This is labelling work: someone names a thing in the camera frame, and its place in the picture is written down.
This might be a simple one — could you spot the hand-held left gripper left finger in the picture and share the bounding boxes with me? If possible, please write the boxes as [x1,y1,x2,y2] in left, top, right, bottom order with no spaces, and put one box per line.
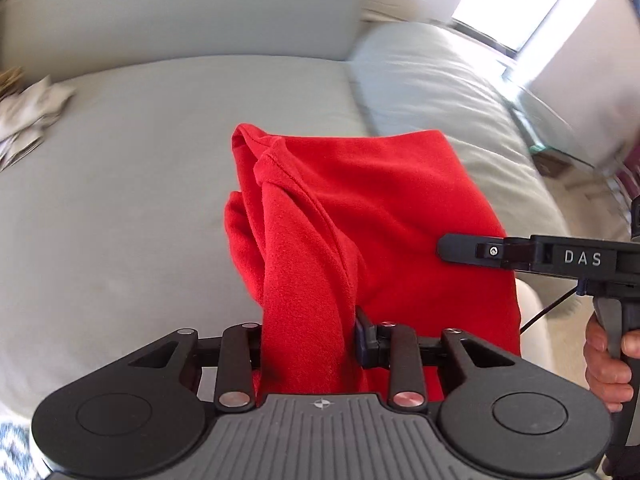
[127,322,264,414]

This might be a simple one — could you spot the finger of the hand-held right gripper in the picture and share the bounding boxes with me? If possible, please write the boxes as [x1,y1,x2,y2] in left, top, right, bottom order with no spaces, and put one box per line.
[437,232,539,270]

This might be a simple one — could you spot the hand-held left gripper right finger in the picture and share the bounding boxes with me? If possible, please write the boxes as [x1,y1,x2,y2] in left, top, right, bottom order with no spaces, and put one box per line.
[354,306,523,414]

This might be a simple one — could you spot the red t-shirt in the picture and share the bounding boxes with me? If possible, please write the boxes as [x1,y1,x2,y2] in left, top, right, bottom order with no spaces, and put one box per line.
[223,122,524,404]

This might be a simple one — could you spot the person's right hand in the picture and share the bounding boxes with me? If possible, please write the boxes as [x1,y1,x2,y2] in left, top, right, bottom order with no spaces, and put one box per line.
[583,312,640,414]

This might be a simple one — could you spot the glass side table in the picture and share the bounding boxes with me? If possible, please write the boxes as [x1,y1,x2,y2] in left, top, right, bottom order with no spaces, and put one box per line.
[510,82,632,178]

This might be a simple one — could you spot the pale grey pillow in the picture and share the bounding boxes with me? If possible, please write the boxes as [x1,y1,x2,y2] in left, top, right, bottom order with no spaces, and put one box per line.
[349,22,572,242]

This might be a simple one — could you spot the grey bed mattress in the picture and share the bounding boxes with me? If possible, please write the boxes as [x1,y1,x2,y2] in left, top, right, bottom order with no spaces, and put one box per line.
[0,54,382,422]

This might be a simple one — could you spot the blue patterned rug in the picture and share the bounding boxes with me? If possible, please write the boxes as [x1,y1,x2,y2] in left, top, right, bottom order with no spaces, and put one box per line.
[0,422,52,480]

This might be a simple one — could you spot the window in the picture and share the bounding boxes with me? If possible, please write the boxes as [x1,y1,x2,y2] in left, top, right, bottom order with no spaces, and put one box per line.
[451,0,617,55]

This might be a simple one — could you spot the light grey garment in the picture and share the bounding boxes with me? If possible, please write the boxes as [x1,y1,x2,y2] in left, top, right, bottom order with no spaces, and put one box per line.
[0,75,77,169]

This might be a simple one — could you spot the grey padded headboard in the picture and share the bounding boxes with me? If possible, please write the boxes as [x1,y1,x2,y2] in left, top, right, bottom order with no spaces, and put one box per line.
[0,0,374,84]

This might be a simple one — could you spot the tan pants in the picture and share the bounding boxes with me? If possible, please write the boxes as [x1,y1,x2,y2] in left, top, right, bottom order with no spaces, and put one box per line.
[0,66,27,92]

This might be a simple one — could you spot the black cable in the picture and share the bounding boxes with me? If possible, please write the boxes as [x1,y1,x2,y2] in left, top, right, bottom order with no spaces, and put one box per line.
[519,287,587,334]

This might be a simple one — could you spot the cream bed frame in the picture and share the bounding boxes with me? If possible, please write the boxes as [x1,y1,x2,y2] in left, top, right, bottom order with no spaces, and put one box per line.
[515,279,557,377]

